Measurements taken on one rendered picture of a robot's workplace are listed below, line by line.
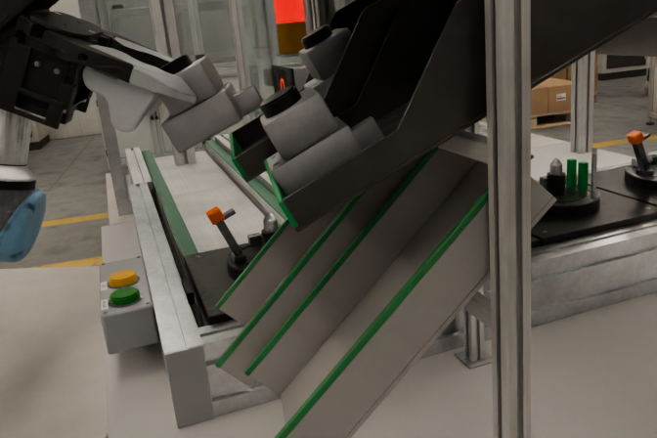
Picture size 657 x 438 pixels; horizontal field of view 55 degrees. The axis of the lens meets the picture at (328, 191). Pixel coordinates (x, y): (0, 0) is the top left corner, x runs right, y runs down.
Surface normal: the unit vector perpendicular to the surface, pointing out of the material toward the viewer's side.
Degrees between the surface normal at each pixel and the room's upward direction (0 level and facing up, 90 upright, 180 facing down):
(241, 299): 90
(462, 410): 0
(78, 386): 0
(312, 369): 45
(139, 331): 90
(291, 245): 90
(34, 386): 0
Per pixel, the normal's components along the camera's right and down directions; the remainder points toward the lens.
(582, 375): -0.09, -0.96
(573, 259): 0.33, 0.23
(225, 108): 0.03, 0.33
